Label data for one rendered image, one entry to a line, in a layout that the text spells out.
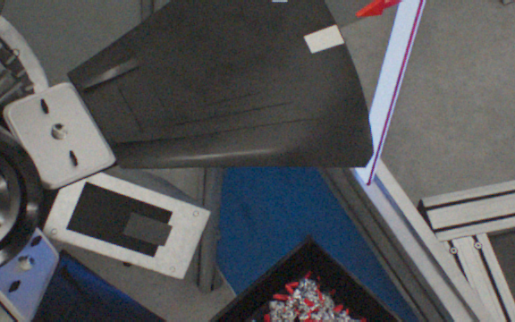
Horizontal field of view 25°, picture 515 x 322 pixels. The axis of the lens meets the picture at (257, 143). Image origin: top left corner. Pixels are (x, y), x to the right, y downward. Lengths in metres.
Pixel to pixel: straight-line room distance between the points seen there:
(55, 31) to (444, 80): 0.89
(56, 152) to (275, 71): 0.20
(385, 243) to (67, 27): 0.89
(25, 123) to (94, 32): 1.14
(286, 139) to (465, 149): 1.48
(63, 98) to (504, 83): 1.69
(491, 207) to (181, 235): 1.07
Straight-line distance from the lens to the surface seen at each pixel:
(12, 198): 0.91
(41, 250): 1.01
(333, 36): 1.03
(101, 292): 1.05
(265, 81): 0.99
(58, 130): 0.96
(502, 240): 2.11
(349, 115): 1.01
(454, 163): 2.42
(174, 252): 1.13
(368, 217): 1.35
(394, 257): 1.33
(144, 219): 1.10
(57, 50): 2.09
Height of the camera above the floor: 1.98
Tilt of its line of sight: 56 degrees down
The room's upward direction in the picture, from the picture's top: 7 degrees clockwise
